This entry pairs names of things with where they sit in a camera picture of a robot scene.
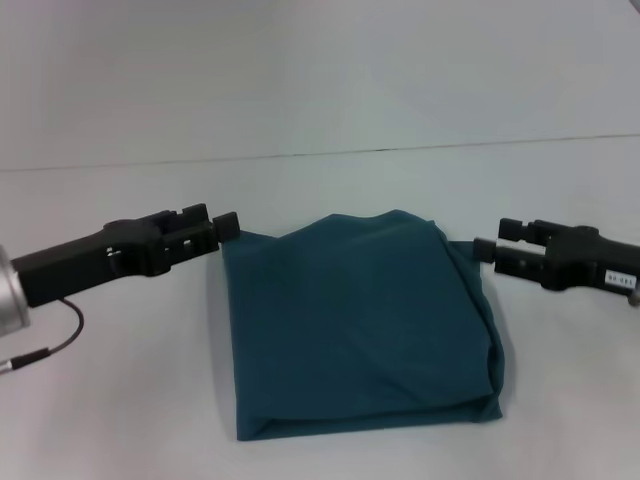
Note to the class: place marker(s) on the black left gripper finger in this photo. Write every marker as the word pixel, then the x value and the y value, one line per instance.
pixel 200 232

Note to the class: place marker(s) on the teal t-shirt with FREE print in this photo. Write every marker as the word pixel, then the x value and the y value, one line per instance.
pixel 360 325

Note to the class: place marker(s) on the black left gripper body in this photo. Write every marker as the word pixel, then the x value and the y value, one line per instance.
pixel 85 260

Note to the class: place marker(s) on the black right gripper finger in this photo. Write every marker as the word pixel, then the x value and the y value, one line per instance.
pixel 520 230
pixel 505 257

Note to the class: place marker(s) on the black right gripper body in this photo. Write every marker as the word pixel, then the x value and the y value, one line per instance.
pixel 590 260

